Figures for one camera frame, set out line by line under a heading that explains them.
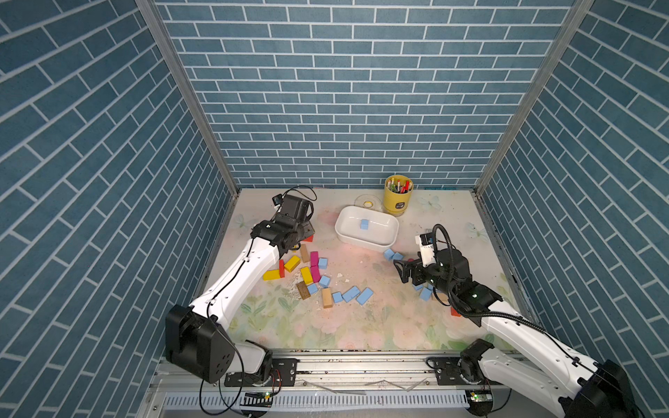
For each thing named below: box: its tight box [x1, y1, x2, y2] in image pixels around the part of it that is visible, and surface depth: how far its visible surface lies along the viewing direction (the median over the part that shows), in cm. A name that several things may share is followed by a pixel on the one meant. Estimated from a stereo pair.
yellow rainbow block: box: [283, 255, 301, 273], surface depth 97 cm
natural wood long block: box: [300, 243, 311, 263], surface depth 101 cm
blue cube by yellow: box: [318, 275, 331, 289], surface depth 91 cm
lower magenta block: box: [310, 265, 322, 284], surface depth 95 cm
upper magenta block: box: [310, 250, 320, 268], surface depth 101 cm
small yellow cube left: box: [262, 269, 281, 281], surface depth 95 cm
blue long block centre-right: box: [356, 287, 374, 306], surface depth 90 cm
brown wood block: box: [296, 280, 311, 301], surface depth 91 cm
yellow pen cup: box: [383, 174, 414, 217], surface depth 107 cm
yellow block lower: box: [300, 266, 314, 286], surface depth 95 cm
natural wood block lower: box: [322, 287, 333, 309], surface depth 88 cm
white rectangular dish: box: [334, 205, 400, 253], surface depth 110 cm
